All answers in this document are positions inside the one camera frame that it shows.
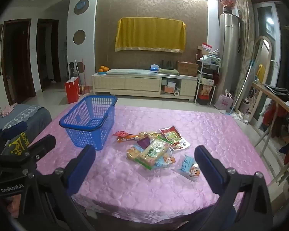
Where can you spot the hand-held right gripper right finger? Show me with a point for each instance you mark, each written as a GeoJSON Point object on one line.
{"type": "Point", "coordinates": [208, 168]}

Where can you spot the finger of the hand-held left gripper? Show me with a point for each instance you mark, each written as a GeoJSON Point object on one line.
{"type": "Point", "coordinates": [14, 131]}
{"type": "Point", "coordinates": [42, 145]}

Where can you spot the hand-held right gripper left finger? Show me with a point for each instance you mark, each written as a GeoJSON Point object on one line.
{"type": "Point", "coordinates": [84, 163]}

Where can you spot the pale blue cartoon bread packet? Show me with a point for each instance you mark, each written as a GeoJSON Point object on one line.
{"type": "Point", "coordinates": [189, 167]}

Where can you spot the silver red snack packet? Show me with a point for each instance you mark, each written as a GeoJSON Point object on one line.
{"type": "Point", "coordinates": [181, 145]}

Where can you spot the blue plastic basket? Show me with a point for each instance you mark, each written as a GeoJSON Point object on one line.
{"type": "Point", "coordinates": [81, 125]}

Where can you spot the orange cartoon snack packet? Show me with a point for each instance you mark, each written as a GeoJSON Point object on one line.
{"type": "Point", "coordinates": [121, 134]}

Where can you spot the red green label snack packet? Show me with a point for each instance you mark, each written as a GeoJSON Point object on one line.
{"type": "Point", "coordinates": [169, 133]}

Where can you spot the large biscuit packet green ends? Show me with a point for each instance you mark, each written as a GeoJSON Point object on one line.
{"type": "Point", "coordinates": [154, 152]}

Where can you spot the purple snack packet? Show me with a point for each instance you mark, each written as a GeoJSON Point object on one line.
{"type": "Point", "coordinates": [144, 143]}

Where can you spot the pink cloth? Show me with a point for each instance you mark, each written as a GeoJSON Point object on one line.
{"type": "Point", "coordinates": [7, 110]}

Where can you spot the pink tablecloth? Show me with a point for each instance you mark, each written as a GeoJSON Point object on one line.
{"type": "Point", "coordinates": [134, 187]}

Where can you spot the red paper bag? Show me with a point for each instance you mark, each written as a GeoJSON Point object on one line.
{"type": "Point", "coordinates": [72, 91]}

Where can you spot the dark wooden door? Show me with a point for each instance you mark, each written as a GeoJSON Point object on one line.
{"type": "Point", "coordinates": [19, 65]}

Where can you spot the pink bag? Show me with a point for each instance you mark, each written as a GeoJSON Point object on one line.
{"type": "Point", "coordinates": [222, 102]}

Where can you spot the red dustpan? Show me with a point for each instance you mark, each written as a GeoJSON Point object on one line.
{"type": "Point", "coordinates": [85, 90]}

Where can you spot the white paper roll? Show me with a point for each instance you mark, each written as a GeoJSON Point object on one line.
{"type": "Point", "coordinates": [177, 93]}

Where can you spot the white metal shelf rack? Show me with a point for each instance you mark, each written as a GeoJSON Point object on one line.
{"type": "Point", "coordinates": [200, 81]}

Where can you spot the orange box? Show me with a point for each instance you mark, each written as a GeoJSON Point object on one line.
{"type": "Point", "coordinates": [169, 90]}

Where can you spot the beige television cabinet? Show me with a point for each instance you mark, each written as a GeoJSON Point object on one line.
{"type": "Point", "coordinates": [125, 83]}

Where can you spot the pile of oranges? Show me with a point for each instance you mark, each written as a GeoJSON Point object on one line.
{"type": "Point", "coordinates": [103, 68]}

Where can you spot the wooden drying rack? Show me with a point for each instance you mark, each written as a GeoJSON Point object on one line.
{"type": "Point", "coordinates": [260, 86]}

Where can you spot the brown cardboard box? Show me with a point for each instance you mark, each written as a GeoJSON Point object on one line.
{"type": "Point", "coordinates": [187, 68]}

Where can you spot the green folded cloth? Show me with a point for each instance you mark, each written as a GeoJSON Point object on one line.
{"type": "Point", "coordinates": [168, 71]}

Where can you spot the black router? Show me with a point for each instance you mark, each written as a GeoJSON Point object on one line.
{"type": "Point", "coordinates": [169, 65]}

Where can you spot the blue tissue box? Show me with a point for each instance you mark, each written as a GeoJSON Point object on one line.
{"type": "Point", "coordinates": [154, 68]}

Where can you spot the standing air conditioner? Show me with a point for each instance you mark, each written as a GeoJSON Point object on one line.
{"type": "Point", "coordinates": [228, 53]}

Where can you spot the arched standing mirror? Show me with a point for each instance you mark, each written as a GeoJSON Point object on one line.
{"type": "Point", "coordinates": [262, 60]}

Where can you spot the red box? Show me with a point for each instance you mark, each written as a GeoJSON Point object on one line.
{"type": "Point", "coordinates": [206, 47]}

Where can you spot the patterned curtain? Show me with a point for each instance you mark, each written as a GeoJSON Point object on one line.
{"type": "Point", "coordinates": [245, 41]}

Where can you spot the yellow cloth cover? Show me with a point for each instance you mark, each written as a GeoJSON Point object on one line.
{"type": "Point", "coordinates": [149, 33]}

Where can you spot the vase of red flowers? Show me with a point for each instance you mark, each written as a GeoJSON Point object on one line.
{"type": "Point", "coordinates": [227, 3]}

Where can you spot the round brown wall decoration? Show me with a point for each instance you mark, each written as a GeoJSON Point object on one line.
{"type": "Point", "coordinates": [79, 37]}

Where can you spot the round wall decoration blue centre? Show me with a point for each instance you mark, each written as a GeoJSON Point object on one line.
{"type": "Point", "coordinates": [81, 6]}

